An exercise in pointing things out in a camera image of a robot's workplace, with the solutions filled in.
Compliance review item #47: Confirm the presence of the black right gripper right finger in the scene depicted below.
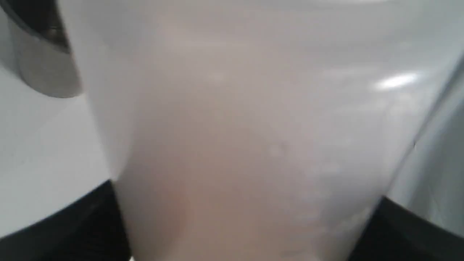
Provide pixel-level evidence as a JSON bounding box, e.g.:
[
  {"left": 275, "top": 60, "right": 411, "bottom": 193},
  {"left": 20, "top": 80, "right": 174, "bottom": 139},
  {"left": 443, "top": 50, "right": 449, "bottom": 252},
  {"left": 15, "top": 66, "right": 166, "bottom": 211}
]
[{"left": 348, "top": 197, "right": 464, "bottom": 261}]

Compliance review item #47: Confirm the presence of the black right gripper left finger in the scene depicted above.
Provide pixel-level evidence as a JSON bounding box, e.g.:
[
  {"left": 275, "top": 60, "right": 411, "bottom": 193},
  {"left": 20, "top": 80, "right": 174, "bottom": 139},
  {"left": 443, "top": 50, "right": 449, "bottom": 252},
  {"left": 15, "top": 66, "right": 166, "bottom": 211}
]
[{"left": 0, "top": 180, "right": 131, "bottom": 261}]

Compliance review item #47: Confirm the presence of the translucent squeeze bottle amber liquid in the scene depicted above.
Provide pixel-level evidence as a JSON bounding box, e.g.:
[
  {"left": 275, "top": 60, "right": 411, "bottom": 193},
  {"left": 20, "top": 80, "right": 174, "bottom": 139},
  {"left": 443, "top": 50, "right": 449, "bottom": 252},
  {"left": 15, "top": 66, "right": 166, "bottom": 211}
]
[{"left": 58, "top": 0, "right": 463, "bottom": 261}]

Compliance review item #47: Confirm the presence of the stainless steel cup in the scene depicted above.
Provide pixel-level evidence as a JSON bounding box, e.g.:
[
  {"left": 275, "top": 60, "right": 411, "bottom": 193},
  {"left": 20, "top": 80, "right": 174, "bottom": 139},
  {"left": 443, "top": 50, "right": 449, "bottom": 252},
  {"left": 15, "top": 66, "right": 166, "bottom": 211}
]
[{"left": 1, "top": 0, "right": 83, "bottom": 99}]

